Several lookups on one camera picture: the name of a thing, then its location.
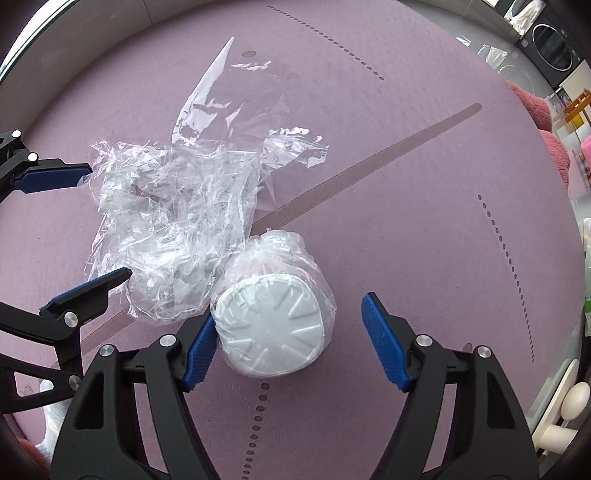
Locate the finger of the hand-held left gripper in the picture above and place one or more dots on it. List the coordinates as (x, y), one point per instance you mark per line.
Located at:
(87, 290)
(51, 177)

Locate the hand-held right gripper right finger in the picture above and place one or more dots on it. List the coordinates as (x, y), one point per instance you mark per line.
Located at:
(385, 341)

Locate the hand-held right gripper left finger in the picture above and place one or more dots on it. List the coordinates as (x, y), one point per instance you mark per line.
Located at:
(201, 355)

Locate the white plastic bottle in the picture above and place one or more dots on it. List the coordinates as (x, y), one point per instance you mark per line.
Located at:
(272, 323)

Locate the clear plastic wrap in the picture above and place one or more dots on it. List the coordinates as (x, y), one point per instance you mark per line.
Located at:
(184, 184)

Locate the person's white sock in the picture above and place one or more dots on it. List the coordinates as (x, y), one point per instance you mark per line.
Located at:
(55, 415)

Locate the purple mat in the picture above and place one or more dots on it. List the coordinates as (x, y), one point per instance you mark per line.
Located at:
(415, 207)

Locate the person's red trouser leg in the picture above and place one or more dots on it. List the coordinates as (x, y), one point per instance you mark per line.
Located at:
(34, 454)

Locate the white stand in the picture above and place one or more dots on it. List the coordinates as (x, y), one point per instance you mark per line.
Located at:
(554, 438)

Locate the white egg-shaped ornament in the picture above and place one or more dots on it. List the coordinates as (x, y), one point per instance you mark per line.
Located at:
(575, 401)

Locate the red fleece cloth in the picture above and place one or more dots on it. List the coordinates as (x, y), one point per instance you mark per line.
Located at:
(549, 138)

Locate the wooden rack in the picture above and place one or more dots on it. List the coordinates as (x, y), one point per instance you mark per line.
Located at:
(577, 110)

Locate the white plastic bag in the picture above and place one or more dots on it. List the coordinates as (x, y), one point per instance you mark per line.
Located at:
(491, 55)

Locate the dark washing machine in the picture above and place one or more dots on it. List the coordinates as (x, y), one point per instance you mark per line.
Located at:
(549, 41)

